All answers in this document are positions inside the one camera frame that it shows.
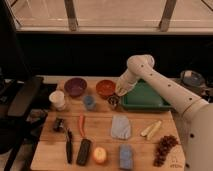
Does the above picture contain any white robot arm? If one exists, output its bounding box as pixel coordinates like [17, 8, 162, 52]
[115, 55, 213, 171]

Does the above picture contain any metal cup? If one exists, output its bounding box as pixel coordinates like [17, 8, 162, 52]
[107, 95, 120, 110]

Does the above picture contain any blue plastic cup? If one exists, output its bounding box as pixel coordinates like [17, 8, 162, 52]
[83, 95, 96, 110]

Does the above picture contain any white plastic cup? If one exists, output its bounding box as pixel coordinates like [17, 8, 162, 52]
[49, 90, 66, 111]

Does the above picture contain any red bowl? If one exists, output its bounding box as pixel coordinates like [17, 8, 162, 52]
[96, 80, 115, 99]

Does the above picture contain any purple bowl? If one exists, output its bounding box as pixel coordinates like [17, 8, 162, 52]
[64, 77, 87, 97]

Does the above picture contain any green plastic tray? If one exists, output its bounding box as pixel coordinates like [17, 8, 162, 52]
[121, 80, 171, 111]

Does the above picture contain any orange carrot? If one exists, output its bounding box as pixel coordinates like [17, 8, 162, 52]
[78, 115, 85, 138]

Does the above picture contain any grey folded cloth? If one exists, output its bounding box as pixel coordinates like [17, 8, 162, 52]
[111, 115, 131, 140]

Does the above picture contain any small dark metal object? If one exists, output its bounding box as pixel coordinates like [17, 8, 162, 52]
[53, 118, 66, 132]

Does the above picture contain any pale yellow stick left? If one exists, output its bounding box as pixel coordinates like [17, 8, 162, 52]
[140, 122, 157, 137]

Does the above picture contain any pale yellow stick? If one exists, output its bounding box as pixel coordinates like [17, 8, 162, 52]
[140, 122, 157, 137]
[147, 121, 162, 140]

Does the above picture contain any black rectangular block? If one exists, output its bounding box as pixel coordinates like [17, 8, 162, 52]
[76, 138, 91, 166]

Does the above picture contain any pale yellow stick right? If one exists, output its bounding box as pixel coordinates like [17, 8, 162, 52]
[147, 121, 162, 140]

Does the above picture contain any yellow round fruit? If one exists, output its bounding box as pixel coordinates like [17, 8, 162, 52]
[93, 147, 107, 164]

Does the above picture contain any blue sponge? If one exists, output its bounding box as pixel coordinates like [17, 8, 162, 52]
[119, 144, 133, 170]

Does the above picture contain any bunch of dark grapes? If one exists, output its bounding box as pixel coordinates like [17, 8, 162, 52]
[153, 135, 178, 167]

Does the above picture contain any black office chair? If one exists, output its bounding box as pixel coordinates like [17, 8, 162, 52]
[0, 77, 56, 171]

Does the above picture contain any grey container with lid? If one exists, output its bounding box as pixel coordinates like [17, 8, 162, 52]
[180, 70, 205, 95]

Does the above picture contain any black handled utensil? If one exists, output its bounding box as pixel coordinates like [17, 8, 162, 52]
[66, 129, 73, 164]

